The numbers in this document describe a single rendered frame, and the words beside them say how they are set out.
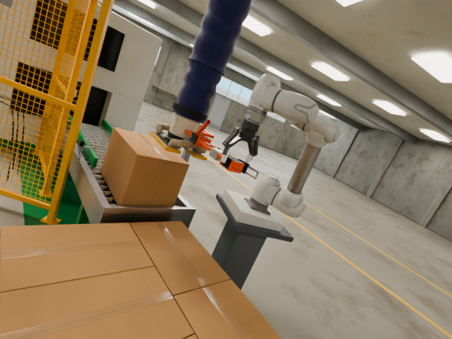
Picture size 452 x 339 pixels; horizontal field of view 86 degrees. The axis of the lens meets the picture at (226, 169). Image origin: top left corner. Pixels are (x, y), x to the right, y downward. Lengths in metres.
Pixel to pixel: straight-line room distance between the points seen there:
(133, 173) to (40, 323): 0.90
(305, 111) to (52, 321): 1.16
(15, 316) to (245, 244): 1.36
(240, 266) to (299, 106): 1.41
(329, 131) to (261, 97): 0.59
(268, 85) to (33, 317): 1.19
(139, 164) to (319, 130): 1.12
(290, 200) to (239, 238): 0.48
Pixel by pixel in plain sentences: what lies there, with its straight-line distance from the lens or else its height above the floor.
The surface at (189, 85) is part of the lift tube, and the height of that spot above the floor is 1.46.
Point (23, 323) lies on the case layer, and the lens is 1.13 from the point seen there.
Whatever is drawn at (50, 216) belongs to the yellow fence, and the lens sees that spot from 2.53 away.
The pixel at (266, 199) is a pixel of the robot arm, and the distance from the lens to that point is 1.85.
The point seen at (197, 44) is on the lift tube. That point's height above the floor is 1.68.
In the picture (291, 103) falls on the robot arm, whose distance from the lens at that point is 1.01.
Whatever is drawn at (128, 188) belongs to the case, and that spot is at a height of 0.71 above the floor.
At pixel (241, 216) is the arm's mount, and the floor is 0.79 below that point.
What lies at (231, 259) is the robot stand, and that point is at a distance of 1.99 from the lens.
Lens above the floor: 1.41
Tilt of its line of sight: 13 degrees down
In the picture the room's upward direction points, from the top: 23 degrees clockwise
